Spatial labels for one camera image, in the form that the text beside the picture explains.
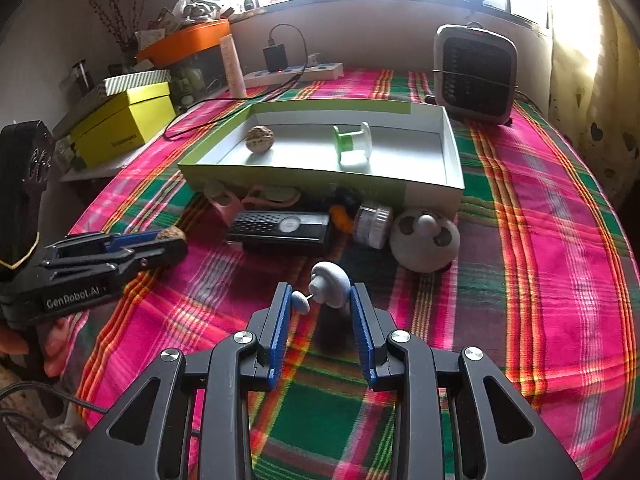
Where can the small jar with white lid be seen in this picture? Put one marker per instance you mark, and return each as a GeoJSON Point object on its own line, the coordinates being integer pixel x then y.
{"type": "Point", "coordinates": [372, 225]}

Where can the cream cosmetic tube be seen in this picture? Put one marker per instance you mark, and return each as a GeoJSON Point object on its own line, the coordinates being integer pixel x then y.
{"type": "Point", "coordinates": [234, 67]}

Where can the black charger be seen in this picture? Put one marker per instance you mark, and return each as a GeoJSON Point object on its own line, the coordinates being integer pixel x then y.
{"type": "Point", "coordinates": [275, 58]}

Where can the small dark metal grater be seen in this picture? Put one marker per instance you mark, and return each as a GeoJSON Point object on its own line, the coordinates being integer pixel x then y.
{"type": "Point", "coordinates": [280, 230]}

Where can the yellow-green cardboard box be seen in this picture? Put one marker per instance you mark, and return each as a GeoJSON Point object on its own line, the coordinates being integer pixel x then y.
{"type": "Point", "coordinates": [122, 125]}

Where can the white black speaker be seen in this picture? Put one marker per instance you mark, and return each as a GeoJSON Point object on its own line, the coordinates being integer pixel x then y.
{"type": "Point", "coordinates": [475, 75]}

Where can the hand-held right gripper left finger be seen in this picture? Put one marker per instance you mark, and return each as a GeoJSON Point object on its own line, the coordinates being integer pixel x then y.
{"type": "Point", "coordinates": [279, 340]}

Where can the green striped box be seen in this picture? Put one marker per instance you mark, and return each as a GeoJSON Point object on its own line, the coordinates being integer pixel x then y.
{"type": "Point", "coordinates": [135, 81]}

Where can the dried branches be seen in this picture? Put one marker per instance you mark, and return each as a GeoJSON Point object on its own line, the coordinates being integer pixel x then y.
{"type": "Point", "coordinates": [117, 15]}

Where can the green white cup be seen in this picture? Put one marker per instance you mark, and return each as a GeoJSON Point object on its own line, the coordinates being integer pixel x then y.
{"type": "Point", "coordinates": [352, 142]}

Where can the glass tank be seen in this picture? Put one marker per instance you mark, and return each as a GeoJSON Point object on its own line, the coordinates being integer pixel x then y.
{"type": "Point", "coordinates": [197, 77]}

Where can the brown walnut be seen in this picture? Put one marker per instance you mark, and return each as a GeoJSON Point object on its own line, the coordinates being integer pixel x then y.
{"type": "Point", "coordinates": [260, 138]}
{"type": "Point", "coordinates": [170, 234]}

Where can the person's left hand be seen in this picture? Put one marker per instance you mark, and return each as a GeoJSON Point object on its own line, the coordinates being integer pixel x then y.
{"type": "Point", "coordinates": [60, 345]}

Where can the black and orange toy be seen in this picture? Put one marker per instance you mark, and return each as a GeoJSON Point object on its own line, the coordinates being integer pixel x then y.
{"type": "Point", "coordinates": [342, 210]}

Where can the plaid blanket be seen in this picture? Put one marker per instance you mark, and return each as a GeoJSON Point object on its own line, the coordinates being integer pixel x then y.
{"type": "Point", "coordinates": [525, 260]}

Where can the white knob hook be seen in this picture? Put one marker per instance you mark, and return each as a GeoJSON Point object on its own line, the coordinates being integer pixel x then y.
{"type": "Point", "coordinates": [327, 285]}

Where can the white power strip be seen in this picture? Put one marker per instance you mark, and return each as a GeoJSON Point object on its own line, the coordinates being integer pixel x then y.
{"type": "Point", "coordinates": [295, 74]}

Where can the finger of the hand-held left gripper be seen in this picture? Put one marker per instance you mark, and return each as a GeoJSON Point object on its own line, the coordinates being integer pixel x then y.
{"type": "Point", "coordinates": [155, 255]}
{"type": "Point", "coordinates": [125, 241]}

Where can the patterned cream curtain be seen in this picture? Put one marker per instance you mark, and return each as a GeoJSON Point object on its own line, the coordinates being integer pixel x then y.
{"type": "Point", "coordinates": [590, 90]}

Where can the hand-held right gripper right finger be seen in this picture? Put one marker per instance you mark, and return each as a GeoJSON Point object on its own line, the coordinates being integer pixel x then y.
{"type": "Point", "coordinates": [362, 340]}

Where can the shallow white cardboard box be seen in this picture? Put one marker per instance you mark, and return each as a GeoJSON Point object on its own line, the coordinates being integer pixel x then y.
{"type": "Point", "coordinates": [350, 155]}

